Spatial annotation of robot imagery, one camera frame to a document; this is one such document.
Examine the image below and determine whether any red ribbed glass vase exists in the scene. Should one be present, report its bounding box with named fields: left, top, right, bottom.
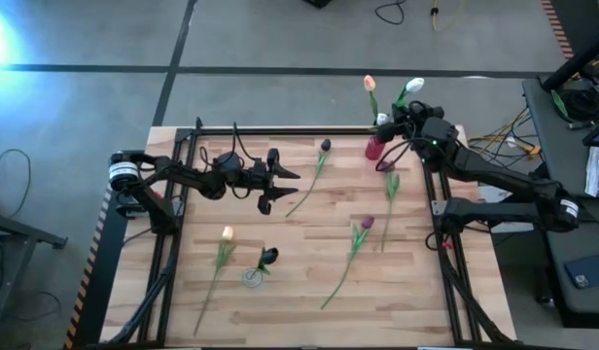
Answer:
left=364, top=134, right=387, bottom=161

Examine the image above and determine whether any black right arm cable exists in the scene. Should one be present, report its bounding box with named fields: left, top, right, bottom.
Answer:
left=375, top=137, right=427, bottom=172

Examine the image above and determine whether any green loose leaf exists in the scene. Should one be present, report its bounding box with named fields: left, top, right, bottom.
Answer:
left=550, top=88, right=570, bottom=119

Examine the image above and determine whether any peach artificial tulip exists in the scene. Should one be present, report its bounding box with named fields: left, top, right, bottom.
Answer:
left=363, top=74, right=380, bottom=123

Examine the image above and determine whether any black artificial tulip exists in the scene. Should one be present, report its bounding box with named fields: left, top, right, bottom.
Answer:
left=285, top=138, right=333, bottom=219
left=257, top=246, right=280, bottom=276

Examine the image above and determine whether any black aluminium rig frame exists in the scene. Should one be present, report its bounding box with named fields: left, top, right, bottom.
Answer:
left=107, top=116, right=519, bottom=349

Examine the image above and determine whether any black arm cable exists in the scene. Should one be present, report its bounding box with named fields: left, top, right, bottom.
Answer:
left=375, top=137, right=427, bottom=172
left=199, top=121, right=262, bottom=200

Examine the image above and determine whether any black cable coil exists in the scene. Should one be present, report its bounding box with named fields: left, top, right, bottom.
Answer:
left=557, top=87, right=597, bottom=123

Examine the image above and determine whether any black upright pole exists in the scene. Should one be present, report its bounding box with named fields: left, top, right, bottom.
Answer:
left=542, top=26, right=599, bottom=92

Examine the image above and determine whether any cream artificial tulip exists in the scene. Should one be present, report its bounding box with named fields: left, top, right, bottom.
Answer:
left=193, top=225, right=237, bottom=337

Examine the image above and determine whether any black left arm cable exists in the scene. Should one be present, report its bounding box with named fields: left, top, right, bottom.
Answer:
left=199, top=121, right=262, bottom=200

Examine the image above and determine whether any black floor cable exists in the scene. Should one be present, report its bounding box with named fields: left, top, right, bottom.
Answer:
left=0, top=148, right=32, bottom=218
left=374, top=0, right=406, bottom=26

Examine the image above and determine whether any dark metal workbench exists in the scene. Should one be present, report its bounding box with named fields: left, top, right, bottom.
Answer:
left=0, top=208, right=69, bottom=341

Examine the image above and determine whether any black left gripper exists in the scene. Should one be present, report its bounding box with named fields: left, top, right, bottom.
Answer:
left=240, top=148, right=302, bottom=216

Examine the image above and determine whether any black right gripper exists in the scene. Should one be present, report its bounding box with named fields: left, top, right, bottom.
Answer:
left=375, top=99, right=460, bottom=150

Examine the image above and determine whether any white paper sheet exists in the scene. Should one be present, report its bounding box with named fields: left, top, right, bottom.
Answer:
left=584, top=145, right=599, bottom=198

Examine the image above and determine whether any dark gray desk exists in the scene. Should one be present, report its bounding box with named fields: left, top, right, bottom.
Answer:
left=521, top=77, right=599, bottom=328

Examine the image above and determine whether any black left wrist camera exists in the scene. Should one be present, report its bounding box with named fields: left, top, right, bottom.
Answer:
left=215, top=151, right=243, bottom=172

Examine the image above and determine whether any yellow cable bundle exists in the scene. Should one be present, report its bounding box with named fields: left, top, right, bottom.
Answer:
left=467, top=106, right=544, bottom=162

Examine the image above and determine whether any purple artificial tulip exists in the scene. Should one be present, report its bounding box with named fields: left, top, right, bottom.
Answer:
left=320, top=215, right=376, bottom=311
left=379, top=159, right=402, bottom=253

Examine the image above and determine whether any clear ribbed glass vase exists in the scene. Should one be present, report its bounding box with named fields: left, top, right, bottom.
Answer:
left=241, top=266, right=264, bottom=289

